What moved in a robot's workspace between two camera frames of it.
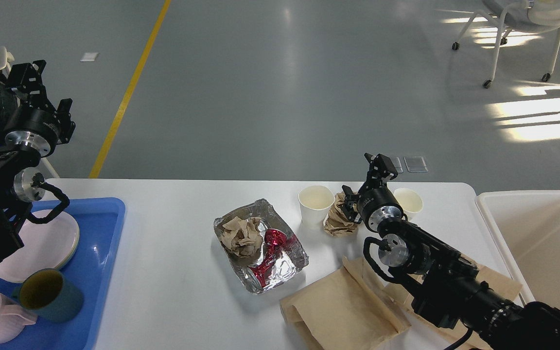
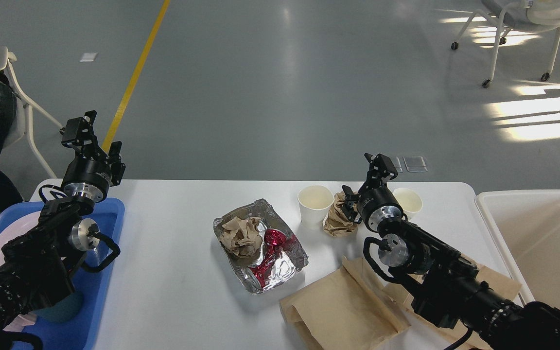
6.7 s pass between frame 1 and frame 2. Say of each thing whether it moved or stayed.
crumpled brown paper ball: stayed
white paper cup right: stayed
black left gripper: moved
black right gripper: stayed
